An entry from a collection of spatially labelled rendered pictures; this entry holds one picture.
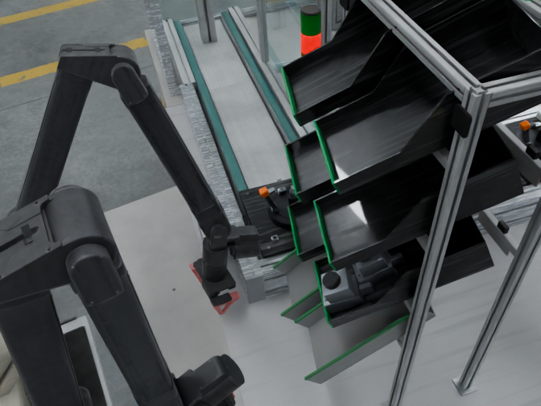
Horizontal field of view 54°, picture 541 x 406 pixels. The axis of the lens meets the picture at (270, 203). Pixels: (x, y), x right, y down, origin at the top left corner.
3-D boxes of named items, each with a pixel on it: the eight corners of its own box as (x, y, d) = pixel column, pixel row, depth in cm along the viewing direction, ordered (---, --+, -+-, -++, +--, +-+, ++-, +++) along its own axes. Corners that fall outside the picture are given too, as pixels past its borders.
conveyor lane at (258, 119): (266, 282, 137) (264, 258, 130) (200, 105, 194) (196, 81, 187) (368, 253, 141) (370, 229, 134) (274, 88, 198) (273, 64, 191)
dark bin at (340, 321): (332, 329, 89) (314, 309, 85) (317, 267, 99) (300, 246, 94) (494, 266, 82) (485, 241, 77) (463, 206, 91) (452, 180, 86)
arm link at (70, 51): (62, 19, 89) (60, 35, 81) (140, 48, 95) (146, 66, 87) (1, 232, 106) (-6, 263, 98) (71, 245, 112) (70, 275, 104)
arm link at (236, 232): (202, 205, 116) (210, 226, 109) (253, 198, 119) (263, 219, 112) (204, 248, 122) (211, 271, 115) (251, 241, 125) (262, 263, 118)
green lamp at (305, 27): (304, 38, 124) (304, 18, 120) (297, 28, 127) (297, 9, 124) (324, 34, 125) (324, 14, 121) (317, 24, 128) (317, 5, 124)
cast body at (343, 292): (330, 314, 91) (314, 296, 86) (327, 292, 94) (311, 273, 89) (377, 300, 88) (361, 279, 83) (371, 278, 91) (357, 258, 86)
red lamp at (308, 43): (304, 56, 127) (304, 38, 124) (298, 47, 131) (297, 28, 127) (324, 52, 128) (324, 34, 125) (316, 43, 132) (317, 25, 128)
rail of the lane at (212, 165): (249, 304, 132) (245, 278, 125) (183, 108, 193) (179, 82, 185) (270, 297, 133) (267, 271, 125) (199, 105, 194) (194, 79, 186)
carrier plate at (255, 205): (263, 260, 130) (263, 255, 129) (239, 196, 147) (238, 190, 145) (353, 235, 134) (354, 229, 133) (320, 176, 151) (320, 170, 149)
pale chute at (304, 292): (295, 321, 114) (280, 316, 111) (287, 273, 123) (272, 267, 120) (396, 251, 100) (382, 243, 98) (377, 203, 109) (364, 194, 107)
